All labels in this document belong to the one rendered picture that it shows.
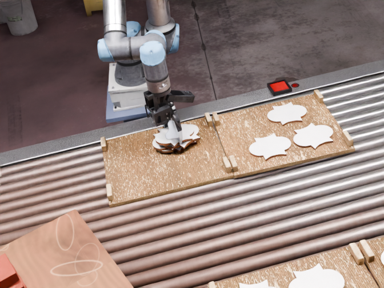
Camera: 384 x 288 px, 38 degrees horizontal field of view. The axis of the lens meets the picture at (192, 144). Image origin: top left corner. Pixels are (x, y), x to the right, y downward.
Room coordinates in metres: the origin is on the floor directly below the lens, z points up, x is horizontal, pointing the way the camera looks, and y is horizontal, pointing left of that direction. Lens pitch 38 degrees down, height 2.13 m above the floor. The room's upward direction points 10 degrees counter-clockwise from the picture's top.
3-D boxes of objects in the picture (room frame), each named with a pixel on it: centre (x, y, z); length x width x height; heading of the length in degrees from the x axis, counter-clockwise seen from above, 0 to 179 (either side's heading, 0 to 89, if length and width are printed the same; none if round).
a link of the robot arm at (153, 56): (1.54, 0.07, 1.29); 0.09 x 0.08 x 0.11; 176
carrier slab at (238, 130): (1.53, -0.31, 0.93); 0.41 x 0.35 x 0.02; 94
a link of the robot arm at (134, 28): (2.02, 0.18, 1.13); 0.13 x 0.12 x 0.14; 86
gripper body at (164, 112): (1.54, 0.08, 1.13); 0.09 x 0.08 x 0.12; 114
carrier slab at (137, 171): (1.50, 0.11, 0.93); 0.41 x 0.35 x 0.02; 96
